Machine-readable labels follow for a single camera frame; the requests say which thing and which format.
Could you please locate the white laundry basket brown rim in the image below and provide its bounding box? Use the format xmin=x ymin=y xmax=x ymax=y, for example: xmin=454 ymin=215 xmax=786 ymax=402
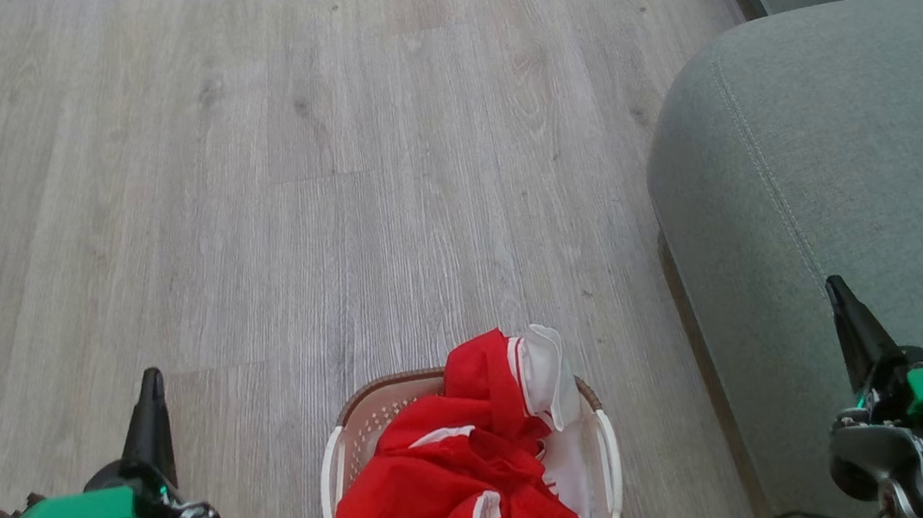
xmin=308 ymin=348 xmax=629 ymax=518

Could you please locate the grey-green rounded sofa cushion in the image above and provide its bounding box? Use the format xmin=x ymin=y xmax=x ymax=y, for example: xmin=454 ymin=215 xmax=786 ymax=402
xmin=629 ymin=0 xmax=923 ymax=518

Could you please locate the red garment with white trim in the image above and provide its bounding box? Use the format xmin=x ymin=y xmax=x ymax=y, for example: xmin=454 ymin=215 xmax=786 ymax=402
xmin=288 ymin=377 xmax=583 ymax=518

